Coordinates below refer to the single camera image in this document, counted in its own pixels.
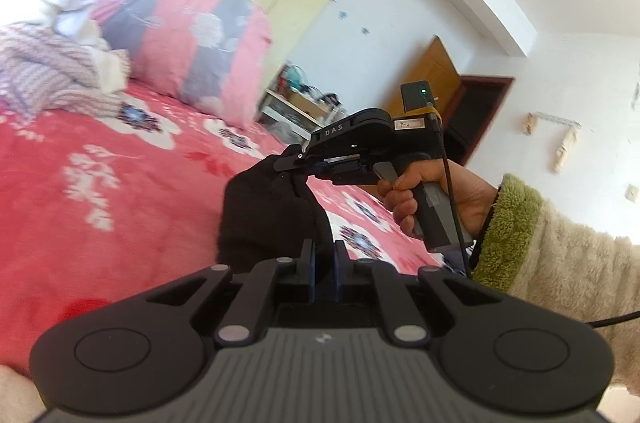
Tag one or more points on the white dresser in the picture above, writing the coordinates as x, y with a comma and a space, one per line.
280, 113

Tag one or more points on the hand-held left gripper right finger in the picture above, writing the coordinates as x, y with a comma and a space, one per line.
340, 268

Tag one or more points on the person's right forearm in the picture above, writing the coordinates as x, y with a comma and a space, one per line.
560, 263

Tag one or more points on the wooden door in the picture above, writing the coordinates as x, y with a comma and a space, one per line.
435, 63

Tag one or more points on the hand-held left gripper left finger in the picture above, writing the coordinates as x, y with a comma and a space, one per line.
309, 268

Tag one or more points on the person's right hand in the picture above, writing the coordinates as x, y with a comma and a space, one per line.
470, 198

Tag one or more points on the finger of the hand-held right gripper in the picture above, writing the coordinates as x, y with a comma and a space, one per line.
295, 160

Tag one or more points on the teal bag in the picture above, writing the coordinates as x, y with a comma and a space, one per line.
292, 78

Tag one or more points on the pink floral blanket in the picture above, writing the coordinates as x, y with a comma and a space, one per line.
150, 213

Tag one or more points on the black printed t-shirt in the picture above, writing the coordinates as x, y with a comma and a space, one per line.
265, 213

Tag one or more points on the wall hook rack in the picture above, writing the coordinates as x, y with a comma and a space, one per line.
567, 148

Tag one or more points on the white wall socket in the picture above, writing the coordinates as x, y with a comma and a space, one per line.
634, 194

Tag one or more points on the pink and blue duvet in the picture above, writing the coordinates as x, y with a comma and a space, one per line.
165, 3

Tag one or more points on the person's cream fleece robe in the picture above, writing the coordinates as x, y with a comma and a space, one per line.
17, 395

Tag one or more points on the brown doorway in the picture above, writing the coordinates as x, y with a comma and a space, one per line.
480, 118

